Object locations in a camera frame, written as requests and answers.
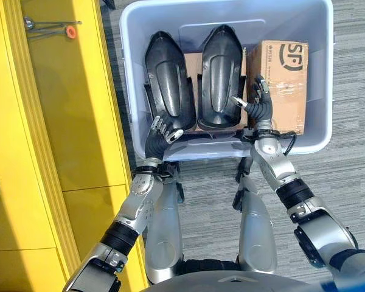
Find black sole-shaped part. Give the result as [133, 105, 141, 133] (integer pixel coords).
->
[144, 30, 198, 132]
[196, 24, 246, 130]

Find silver left robot leg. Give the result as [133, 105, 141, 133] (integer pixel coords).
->
[145, 162, 186, 284]

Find printed brown cardboard box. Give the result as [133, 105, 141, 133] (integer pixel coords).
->
[246, 40, 310, 135]

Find yellow metal shelf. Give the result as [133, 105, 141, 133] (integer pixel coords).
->
[0, 0, 150, 292]

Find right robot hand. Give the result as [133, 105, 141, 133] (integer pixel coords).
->
[231, 75, 273, 130]

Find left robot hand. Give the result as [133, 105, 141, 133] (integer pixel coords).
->
[144, 116, 184, 161]

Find pale plastic storage box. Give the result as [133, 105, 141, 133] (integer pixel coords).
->
[119, 0, 336, 162]

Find silver right robot leg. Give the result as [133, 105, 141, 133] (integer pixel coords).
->
[233, 156, 278, 274]

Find silver robot leg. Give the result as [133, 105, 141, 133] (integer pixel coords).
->
[145, 162, 186, 284]
[233, 156, 278, 274]

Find silver robot torso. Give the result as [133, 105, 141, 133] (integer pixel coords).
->
[148, 259, 323, 292]

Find thin metal rod tool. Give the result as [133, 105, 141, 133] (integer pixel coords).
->
[23, 16, 83, 41]

